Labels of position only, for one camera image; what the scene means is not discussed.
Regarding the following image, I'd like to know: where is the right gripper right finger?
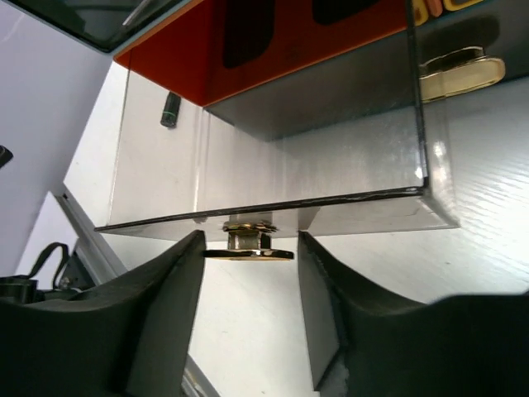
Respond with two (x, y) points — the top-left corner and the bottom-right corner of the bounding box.
(298, 232), (528, 396)

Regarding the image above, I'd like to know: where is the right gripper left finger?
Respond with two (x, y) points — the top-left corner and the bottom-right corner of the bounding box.
(1, 231), (205, 396)

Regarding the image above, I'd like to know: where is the small precision screwdriver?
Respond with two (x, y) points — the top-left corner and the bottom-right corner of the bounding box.
(160, 92), (181, 129)

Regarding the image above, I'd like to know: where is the clear drawer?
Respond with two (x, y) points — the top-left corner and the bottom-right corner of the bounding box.
(93, 0), (462, 241)

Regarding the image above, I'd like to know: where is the teal drawer cabinet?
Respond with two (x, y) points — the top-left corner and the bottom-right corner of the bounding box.
(17, 1), (528, 138)

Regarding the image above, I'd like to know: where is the aluminium table edge rail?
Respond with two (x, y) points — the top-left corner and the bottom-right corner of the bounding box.
(56, 188), (218, 396)

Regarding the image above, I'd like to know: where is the gold middle drawer handle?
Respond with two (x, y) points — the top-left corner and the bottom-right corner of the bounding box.
(203, 222), (294, 261)

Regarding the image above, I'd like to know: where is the gold drawer handle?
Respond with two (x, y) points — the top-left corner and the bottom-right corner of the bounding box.
(419, 46), (506, 103)
(203, 222), (294, 261)

